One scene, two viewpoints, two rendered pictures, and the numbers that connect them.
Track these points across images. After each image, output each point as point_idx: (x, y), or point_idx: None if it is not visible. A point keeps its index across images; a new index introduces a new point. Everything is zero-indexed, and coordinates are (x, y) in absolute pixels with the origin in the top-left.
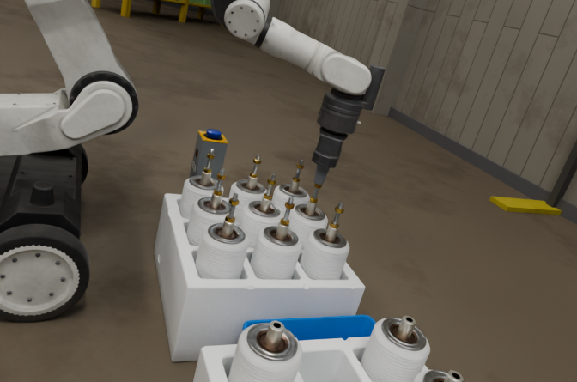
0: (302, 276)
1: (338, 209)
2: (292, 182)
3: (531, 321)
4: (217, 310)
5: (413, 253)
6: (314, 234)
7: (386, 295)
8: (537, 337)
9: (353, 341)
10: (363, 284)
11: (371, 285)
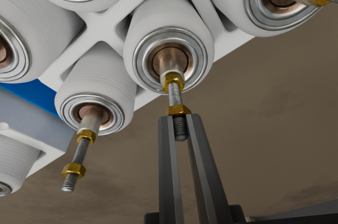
0: (51, 69)
1: (63, 175)
2: None
3: (239, 161)
4: None
5: (315, 104)
6: (70, 98)
7: (226, 93)
8: (222, 162)
9: (6, 131)
10: (235, 74)
11: (237, 80)
